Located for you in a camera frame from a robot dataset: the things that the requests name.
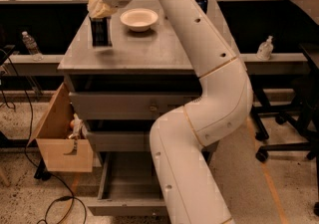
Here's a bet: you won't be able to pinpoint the dark blue rxbar wrapper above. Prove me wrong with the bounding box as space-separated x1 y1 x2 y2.
90 17 112 47

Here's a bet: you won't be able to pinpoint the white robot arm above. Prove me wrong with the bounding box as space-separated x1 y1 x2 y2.
88 0 253 224

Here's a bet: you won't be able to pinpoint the grey drawer cabinet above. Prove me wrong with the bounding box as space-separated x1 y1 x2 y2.
58 0 248 217

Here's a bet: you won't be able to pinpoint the grey top drawer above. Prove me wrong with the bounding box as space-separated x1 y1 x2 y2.
69 92 197 120

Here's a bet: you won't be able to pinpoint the grey middle drawer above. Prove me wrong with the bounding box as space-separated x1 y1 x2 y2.
86 131 153 152

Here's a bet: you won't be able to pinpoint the grey open bottom drawer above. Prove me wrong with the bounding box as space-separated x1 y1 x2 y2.
88 151 167 217

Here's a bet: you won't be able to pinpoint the white bowl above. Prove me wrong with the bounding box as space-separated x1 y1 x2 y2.
120 8 159 32

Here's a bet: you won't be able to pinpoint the clear plastic water bottle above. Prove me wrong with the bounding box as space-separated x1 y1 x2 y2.
22 31 43 62

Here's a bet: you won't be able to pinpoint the blue soda can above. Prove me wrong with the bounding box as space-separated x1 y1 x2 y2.
195 0 208 13

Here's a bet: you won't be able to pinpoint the items inside cardboard box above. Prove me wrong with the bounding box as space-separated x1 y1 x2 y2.
68 114 85 139

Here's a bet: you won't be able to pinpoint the open cardboard box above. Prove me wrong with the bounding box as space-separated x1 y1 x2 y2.
28 84 93 172

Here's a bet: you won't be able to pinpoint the black rolling chair base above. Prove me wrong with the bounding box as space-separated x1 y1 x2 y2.
250 88 319 217

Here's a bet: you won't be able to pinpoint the black floor cable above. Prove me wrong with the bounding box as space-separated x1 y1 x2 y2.
0 48 88 224

